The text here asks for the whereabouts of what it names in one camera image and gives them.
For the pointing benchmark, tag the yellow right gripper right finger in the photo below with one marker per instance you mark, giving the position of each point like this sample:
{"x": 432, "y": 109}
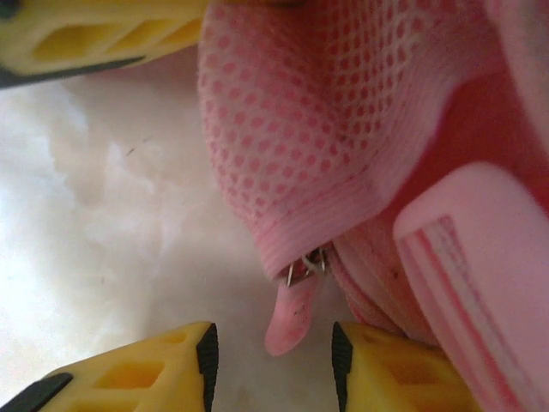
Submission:
{"x": 394, "y": 377}

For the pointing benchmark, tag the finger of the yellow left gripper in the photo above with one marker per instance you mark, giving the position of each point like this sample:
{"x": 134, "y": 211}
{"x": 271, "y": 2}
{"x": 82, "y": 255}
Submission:
{"x": 257, "y": 2}
{"x": 107, "y": 30}

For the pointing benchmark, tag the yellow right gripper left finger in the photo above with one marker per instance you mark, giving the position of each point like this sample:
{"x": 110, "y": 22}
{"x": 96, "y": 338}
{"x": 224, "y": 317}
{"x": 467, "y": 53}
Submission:
{"x": 128, "y": 377}

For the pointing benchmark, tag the pink backpack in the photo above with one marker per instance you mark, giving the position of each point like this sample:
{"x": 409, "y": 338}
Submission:
{"x": 300, "y": 129}

